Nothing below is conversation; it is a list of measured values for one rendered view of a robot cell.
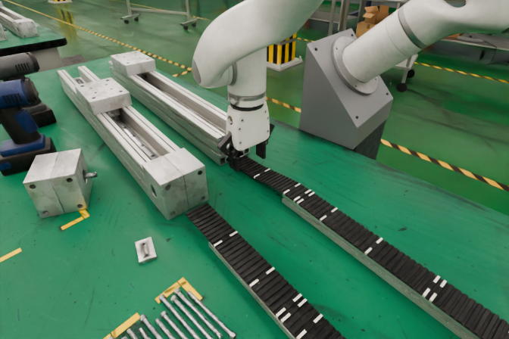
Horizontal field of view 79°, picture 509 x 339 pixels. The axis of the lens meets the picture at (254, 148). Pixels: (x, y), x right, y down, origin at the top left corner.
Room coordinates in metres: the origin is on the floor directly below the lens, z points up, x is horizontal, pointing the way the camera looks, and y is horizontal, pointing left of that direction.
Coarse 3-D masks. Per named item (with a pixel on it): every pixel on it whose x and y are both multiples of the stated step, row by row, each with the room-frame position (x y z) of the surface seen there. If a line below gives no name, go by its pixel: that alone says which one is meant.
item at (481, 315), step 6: (474, 306) 0.25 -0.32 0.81; (480, 306) 0.25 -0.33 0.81; (474, 312) 0.25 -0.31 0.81; (480, 312) 0.25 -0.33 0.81; (486, 312) 0.25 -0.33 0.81; (468, 318) 0.24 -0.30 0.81; (474, 318) 0.24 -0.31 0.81; (480, 318) 0.24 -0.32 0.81; (486, 318) 0.24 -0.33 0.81; (468, 324) 0.23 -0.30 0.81; (474, 324) 0.23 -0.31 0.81; (480, 324) 0.23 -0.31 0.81; (474, 330) 0.22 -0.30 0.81; (480, 330) 0.22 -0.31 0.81
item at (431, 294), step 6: (438, 276) 0.30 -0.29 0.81; (432, 282) 0.29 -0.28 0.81; (438, 282) 0.29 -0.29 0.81; (444, 282) 0.29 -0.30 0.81; (426, 288) 0.28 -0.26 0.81; (432, 288) 0.28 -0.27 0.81; (438, 288) 0.28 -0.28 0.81; (444, 288) 0.28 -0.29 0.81; (420, 294) 0.27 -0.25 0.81; (426, 294) 0.27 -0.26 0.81; (432, 294) 0.27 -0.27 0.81; (438, 294) 0.27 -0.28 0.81; (432, 300) 0.26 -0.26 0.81
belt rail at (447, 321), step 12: (288, 204) 0.50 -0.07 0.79; (312, 216) 0.44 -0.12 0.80; (324, 228) 0.43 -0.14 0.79; (336, 240) 0.40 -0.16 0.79; (348, 252) 0.37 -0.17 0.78; (360, 252) 0.36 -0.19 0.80; (372, 264) 0.34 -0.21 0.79; (384, 276) 0.32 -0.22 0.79; (396, 288) 0.30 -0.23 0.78; (408, 288) 0.29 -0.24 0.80; (420, 300) 0.28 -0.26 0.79; (432, 312) 0.26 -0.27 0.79; (444, 324) 0.24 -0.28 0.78; (456, 324) 0.24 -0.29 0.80; (468, 336) 0.22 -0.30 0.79
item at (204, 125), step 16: (112, 64) 1.22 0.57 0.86; (128, 80) 1.10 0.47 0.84; (144, 80) 1.04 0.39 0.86; (160, 80) 1.06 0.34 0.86; (144, 96) 1.00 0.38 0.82; (160, 96) 0.90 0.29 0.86; (176, 96) 0.96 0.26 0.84; (192, 96) 0.90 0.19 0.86; (160, 112) 0.91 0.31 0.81; (176, 112) 0.81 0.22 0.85; (192, 112) 0.84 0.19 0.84; (208, 112) 0.81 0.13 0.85; (224, 112) 0.79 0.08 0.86; (176, 128) 0.82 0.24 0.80; (192, 128) 0.74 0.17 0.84; (208, 128) 0.70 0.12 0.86; (224, 128) 0.75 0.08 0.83; (208, 144) 0.68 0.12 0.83; (224, 160) 0.66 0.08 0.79
